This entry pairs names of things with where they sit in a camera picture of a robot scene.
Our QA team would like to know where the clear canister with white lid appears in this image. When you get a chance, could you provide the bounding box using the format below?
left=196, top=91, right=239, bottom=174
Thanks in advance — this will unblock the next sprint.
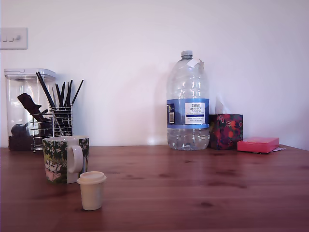
left=4, top=68, right=56, bottom=151

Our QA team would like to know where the thin silver metal rod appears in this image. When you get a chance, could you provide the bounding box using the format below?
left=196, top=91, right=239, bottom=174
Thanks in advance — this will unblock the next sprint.
left=51, top=87, right=66, bottom=136

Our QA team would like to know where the cream coffee capsule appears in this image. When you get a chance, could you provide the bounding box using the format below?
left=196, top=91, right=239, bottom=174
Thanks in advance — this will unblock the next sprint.
left=77, top=171, right=107, bottom=211

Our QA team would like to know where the dark coffee beans heap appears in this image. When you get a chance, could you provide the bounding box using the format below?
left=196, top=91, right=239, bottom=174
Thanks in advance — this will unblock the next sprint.
left=8, top=135, right=33, bottom=151

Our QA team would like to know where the large clear water bottle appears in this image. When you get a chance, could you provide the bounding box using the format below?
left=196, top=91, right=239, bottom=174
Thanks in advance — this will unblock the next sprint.
left=166, top=50, right=211, bottom=151

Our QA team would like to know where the chunky black kitchen tool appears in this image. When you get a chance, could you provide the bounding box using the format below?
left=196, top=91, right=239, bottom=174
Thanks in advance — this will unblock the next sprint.
left=17, top=93, right=49, bottom=122

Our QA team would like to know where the dark round scoop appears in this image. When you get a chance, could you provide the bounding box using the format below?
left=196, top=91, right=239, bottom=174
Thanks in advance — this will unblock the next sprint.
left=11, top=123, right=28, bottom=136

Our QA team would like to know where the flat pink box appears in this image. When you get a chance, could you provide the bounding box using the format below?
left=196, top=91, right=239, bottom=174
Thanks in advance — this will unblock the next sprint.
left=237, top=137, right=280, bottom=154

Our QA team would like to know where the floral tissue box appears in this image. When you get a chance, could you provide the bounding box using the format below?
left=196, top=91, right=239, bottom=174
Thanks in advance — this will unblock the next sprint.
left=209, top=113, right=244, bottom=150

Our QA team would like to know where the white tissue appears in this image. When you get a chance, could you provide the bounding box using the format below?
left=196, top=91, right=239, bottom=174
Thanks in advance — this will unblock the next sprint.
left=215, top=93, right=233, bottom=114

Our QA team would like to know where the black chopstick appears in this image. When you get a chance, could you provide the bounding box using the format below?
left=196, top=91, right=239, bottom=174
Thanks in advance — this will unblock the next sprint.
left=35, top=72, right=54, bottom=108
left=38, top=71, right=57, bottom=108

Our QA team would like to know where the floral print mug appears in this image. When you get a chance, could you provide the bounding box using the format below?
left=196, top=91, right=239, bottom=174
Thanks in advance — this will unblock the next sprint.
left=42, top=135, right=90, bottom=185

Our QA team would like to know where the white light switch plate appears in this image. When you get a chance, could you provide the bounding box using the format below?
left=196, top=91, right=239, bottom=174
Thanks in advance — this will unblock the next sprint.
left=0, top=27, right=28, bottom=50

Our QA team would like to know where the chrome wire utensil rack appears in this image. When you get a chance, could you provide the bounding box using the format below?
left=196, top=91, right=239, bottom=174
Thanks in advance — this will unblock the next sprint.
left=30, top=107, right=73, bottom=152

